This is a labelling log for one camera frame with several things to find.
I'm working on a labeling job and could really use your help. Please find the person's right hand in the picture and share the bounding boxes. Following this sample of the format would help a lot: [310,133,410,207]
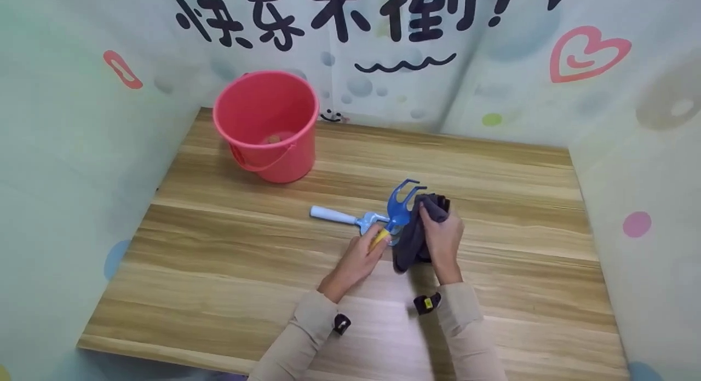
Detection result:
[419,201,465,286]

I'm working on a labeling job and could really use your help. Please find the person's left hand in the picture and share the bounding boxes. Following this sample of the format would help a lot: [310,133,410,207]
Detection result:
[318,223,392,304]

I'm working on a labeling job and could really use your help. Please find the blue fork with yellow handle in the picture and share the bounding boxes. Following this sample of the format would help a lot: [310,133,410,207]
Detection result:
[369,178,428,252]

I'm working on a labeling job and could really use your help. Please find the dark grey cloth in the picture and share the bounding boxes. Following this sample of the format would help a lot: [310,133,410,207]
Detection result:
[393,193,451,274]

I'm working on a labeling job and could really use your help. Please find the light blue garden fork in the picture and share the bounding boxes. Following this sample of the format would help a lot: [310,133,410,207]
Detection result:
[310,205,403,247]

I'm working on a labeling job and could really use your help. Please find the pink bucket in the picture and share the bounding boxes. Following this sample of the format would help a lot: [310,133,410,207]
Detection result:
[212,70,320,184]

